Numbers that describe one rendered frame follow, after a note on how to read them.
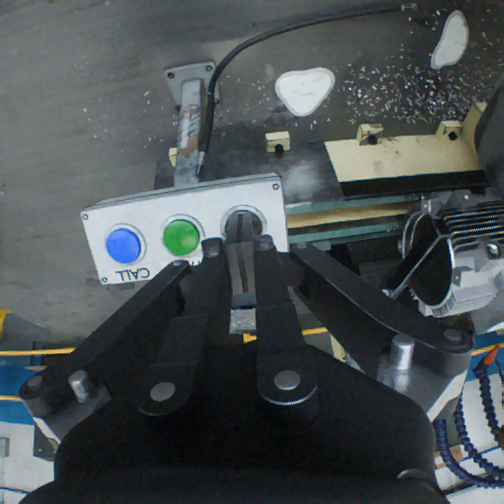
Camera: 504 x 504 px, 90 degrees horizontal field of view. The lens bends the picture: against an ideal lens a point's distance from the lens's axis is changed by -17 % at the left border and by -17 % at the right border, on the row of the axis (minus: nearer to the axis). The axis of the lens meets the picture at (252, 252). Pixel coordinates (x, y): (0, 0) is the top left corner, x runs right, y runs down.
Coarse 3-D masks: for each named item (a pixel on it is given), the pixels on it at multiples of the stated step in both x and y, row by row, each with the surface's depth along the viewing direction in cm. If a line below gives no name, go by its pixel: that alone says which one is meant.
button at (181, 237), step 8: (168, 224) 23; (176, 224) 23; (184, 224) 23; (192, 224) 23; (168, 232) 23; (176, 232) 23; (184, 232) 23; (192, 232) 23; (168, 240) 23; (176, 240) 23; (184, 240) 23; (192, 240) 23; (168, 248) 24; (176, 248) 24; (184, 248) 24; (192, 248) 24
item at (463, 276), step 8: (424, 200) 43; (432, 200) 41; (440, 200) 41; (424, 208) 43; (432, 208) 42; (400, 240) 53; (400, 248) 54; (456, 272) 37; (464, 272) 35; (472, 272) 35; (456, 280) 37; (464, 280) 36; (472, 280) 36; (424, 312) 47
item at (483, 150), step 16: (496, 96) 23; (496, 112) 23; (480, 128) 27; (496, 128) 23; (480, 144) 26; (496, 144) 24; (480, 160) 26; (496, 160) 24; (496, 176) 24; (496, 192) 25
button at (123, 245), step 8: (112, 232) 23; (120, 232) 23; (128, 232) 23; (112, 240) 23; (120, 240) 23; (128, 240) 23; (136, 240) 23; (112, 248) 23; (120, 248) 23; (128, 248) 23; (136, 248) 24; (112, 256) 24; (120, 256) 24; (128, 256) 24; (136, 256) 24
